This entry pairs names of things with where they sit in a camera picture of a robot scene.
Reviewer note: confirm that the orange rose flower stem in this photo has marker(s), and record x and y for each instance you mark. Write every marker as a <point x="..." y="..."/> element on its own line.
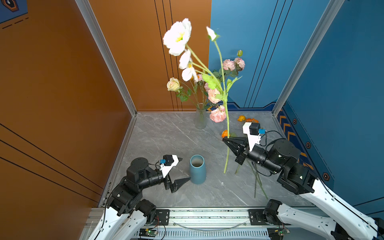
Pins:
<point x="225" y="134"/>

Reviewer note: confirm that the blue cylindrical vase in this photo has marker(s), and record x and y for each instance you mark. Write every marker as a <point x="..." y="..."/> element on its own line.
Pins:
<point x="198" y="172"/>

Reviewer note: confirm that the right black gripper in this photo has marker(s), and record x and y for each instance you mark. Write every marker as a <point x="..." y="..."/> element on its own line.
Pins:
<point x="243" y="151"/>

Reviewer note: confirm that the pink peony flower stem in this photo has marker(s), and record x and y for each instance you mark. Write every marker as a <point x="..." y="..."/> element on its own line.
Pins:
<point x="201" y="89"/>

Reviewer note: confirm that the red orange flower stem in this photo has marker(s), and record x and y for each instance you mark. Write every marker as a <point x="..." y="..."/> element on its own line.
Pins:
<point x="258" y="183"/>

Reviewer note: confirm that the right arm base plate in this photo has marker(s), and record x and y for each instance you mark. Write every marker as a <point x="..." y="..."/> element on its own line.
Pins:
<point x="261" y="217"/>

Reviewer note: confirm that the pink rose flower stem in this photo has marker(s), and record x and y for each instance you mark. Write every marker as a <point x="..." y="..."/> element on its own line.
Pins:
<point x="231" y="68"/>

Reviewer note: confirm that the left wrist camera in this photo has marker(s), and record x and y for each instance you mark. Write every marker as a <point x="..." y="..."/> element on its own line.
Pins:
<point x="167" y="163"/>

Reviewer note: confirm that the left aluminium corner post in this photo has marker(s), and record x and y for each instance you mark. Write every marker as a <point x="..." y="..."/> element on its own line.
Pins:
<point x="101" y="42"/>

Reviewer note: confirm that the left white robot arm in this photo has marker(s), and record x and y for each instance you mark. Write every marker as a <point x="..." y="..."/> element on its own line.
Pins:
<point x="126" y="211"/>

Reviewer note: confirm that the left green circuit board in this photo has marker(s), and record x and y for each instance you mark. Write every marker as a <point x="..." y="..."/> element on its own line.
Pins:
<point x="147" y="234"/>

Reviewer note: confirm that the clear glass vase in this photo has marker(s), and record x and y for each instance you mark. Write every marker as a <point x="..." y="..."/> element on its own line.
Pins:
<point x="200" y="119"/>

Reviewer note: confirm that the large pink ranunculus stem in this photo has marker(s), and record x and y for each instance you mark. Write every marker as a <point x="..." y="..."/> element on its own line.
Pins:
<point x="219" y="113"/>

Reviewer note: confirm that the right aluminium corner post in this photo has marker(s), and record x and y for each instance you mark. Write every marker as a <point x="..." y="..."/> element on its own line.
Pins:
<point x="317" y="36"/>

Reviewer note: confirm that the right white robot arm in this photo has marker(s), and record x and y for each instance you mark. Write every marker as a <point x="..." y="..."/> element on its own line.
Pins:
<point x="342" y="221"/>

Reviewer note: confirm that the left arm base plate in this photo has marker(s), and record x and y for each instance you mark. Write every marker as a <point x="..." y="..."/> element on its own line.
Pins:
<point x="161" y="216"/>

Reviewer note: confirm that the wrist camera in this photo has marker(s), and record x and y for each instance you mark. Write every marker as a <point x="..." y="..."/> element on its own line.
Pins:
<point x="167" y="163"/>
<point x="254" y="133"/>

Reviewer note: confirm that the white poppy flower stem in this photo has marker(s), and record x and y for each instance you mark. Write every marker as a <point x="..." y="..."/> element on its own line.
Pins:
<point x="176" y="40"/>

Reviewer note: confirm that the aluminium front rail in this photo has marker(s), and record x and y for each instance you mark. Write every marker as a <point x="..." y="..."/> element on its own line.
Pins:
<point x="218" y="223"/>

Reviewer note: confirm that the right circuit board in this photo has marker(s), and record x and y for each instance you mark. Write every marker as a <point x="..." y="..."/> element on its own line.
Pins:
<point x="275" y="234"/>

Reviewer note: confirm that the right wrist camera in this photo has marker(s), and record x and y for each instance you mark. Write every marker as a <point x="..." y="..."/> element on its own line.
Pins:
<point x="254" y="133"/>

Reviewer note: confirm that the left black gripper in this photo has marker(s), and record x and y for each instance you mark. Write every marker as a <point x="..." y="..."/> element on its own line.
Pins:
<point x="168" y="180"/>

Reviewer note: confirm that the aluminium corner post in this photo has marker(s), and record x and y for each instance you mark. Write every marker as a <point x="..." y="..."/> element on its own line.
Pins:
<point x="101" y="42"/>
<point x="317" y="36"/>

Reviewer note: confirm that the white rose flower stem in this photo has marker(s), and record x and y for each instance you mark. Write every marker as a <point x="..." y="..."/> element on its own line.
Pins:
<point x="183" y="91"/>

